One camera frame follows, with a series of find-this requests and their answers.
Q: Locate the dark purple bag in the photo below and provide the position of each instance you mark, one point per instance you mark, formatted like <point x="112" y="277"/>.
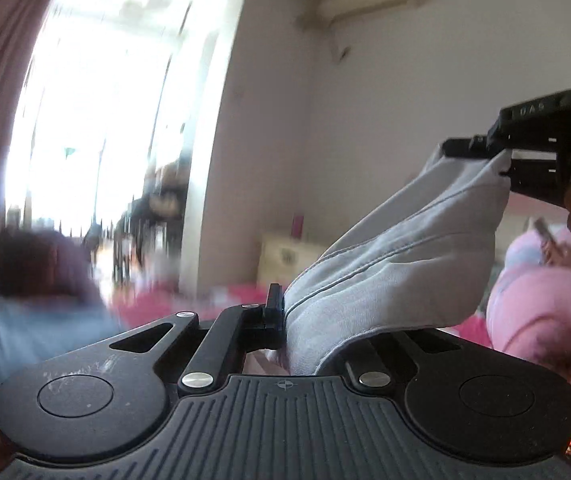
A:
<point x="40" y="264"/>

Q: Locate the white button shirt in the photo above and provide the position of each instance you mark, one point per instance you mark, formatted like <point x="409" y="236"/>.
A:
<point x="421" y="259"/>

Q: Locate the cream wooden nightstand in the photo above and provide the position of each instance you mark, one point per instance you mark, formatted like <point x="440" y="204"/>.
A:
<point x="283" y="258"/>

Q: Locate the pink quilted comforter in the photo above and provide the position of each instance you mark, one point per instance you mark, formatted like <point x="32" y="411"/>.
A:
<point x="528" y="314"/>

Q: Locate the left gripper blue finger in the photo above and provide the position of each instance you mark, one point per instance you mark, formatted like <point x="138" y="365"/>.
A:
<point x="274" y="322"/>

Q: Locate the folded light blue garment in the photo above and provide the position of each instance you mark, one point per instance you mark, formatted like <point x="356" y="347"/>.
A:
<point x="33" y="331"/>

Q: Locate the pink floral bed blanket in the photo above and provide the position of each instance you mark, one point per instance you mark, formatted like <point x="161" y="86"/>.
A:
<point x="137" y="306"/>

